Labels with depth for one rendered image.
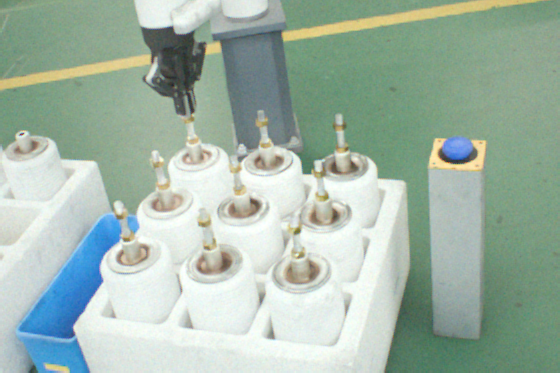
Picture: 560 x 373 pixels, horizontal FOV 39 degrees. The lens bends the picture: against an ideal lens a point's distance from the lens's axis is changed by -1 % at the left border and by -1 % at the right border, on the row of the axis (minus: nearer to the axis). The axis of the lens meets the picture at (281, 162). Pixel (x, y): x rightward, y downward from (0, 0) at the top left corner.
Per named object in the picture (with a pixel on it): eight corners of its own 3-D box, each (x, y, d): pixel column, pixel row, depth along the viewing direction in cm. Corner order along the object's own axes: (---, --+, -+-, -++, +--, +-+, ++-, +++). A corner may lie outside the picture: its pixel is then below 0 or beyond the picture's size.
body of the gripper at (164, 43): (162, -2, 117) (175, 55, 122) (125, 22, 112) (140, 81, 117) (202, 3, 114) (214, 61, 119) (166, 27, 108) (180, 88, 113)
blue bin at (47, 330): (119, 263, 147) (102, 211, 140) (173, 269, 143) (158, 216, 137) (34, 388, 123) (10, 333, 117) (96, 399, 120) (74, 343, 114)
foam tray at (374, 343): (199, 246, 148) (180, 166, 138) (410, 266, 136) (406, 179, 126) (105, 413, 118) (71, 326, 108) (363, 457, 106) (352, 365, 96)
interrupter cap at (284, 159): (299, 171, 120) (298, 167, 120) (249, 182, 119) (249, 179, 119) (287, 146, 126) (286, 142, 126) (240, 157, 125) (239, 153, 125)
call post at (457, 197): (439, 303, 128) (435, 139, 111) (483, 308, 125) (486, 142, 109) (432, 335, 122) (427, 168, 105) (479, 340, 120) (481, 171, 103)
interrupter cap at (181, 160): (190, 144, 131) (189, 140, 130) (229, 150, 127) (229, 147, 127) (164, 169, 125) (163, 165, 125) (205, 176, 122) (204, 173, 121)
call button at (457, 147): (444, 147, 109) (444, 134, 108) (474, 148, 108) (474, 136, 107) (440, 163, 106) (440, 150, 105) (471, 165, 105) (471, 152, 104)
